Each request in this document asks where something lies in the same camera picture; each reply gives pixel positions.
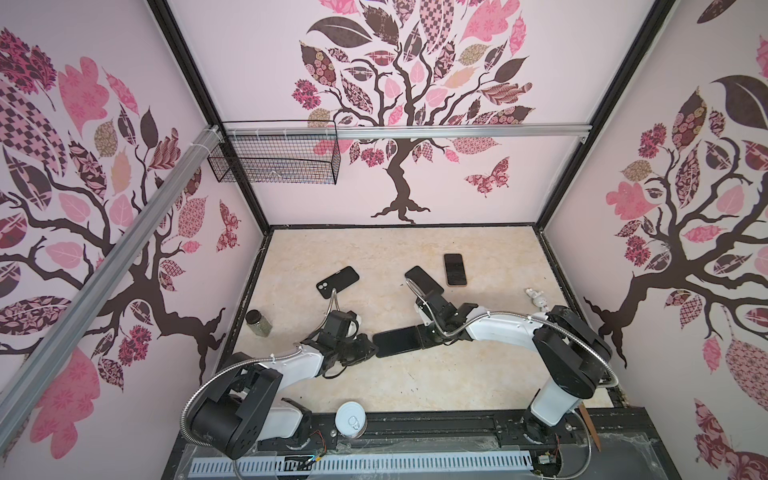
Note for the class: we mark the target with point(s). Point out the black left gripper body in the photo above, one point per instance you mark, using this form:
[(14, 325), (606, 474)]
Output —
[(353, 352)]

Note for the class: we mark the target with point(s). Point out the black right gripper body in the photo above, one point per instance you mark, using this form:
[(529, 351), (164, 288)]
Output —
[(433, 333)]

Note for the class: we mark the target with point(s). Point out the black smartphone with silver frame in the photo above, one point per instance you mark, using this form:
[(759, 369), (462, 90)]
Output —
[(455, 269)]

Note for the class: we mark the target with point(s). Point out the black smartphone centre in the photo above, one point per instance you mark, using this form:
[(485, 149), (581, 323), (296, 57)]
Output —
[(425, 284)]

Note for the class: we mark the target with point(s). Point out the white round can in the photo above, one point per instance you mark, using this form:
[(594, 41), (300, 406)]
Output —
[(350, 420)]

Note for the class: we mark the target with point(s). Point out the glass spice jar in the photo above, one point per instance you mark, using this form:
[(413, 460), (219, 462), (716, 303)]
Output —
[(258, 323)]

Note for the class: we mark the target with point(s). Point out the small white figurine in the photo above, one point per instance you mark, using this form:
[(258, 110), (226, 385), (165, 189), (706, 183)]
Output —
[(538, 299)]

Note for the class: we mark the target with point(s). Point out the brown wooden stick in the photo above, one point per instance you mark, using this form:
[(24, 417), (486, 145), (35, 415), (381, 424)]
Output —
[(590, 427)]

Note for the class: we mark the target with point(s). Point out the white slotted cable duct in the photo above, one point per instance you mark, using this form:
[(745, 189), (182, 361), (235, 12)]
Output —
[(360, 464)]

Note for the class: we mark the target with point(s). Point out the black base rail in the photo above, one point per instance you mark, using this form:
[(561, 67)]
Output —
[(631, 445)]

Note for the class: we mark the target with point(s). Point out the black wire basket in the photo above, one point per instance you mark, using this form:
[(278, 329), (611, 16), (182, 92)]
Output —
[(278, 151)]

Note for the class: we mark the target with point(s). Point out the silver aluminium rail back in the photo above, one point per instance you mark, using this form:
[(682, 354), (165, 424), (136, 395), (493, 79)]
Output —
[(408, 132)]

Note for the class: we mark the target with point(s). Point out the silver aluminium rail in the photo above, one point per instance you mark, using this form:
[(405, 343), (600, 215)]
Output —
[(408, 132), (45, 362)]

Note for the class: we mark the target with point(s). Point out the silver aluminium rail left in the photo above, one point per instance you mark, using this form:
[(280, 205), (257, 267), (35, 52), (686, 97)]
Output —
[(45, 362)]

